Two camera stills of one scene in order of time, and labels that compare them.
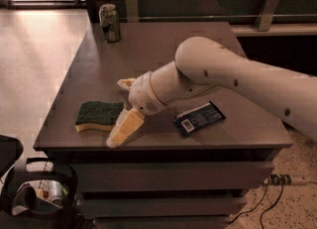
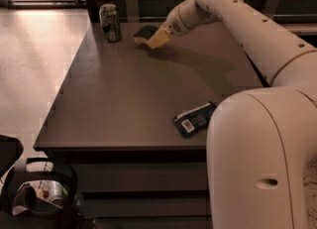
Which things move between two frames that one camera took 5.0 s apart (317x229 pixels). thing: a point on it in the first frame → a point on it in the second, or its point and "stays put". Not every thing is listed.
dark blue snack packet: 197,118 stays put
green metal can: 110,22 stays put
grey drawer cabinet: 189,165 stays put
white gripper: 143,92 → 173,24
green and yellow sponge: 99,115 → 145,34
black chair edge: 11,150 stays put
